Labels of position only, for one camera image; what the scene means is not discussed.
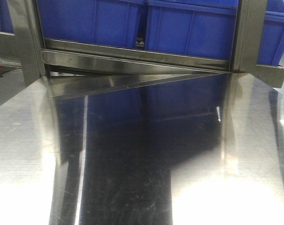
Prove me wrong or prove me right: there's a stainless steel shelf rack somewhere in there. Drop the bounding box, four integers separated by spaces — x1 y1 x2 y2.
0 0 284 88

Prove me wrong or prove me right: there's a blue plastic bin left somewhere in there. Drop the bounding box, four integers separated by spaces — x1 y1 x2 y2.
38 0 146 48

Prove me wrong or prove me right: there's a blue plastic bin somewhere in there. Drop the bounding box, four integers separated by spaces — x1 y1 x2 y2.
145 0 238 60
38 0 146 48

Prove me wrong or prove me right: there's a blue plastic bin right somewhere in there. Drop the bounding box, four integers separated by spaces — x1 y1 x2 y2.
145 0 238 60

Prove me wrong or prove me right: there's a blue bin far right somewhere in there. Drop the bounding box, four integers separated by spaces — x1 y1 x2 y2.
257 0 284 66

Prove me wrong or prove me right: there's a blue bin far left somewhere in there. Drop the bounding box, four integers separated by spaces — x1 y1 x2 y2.
0 0 14 33

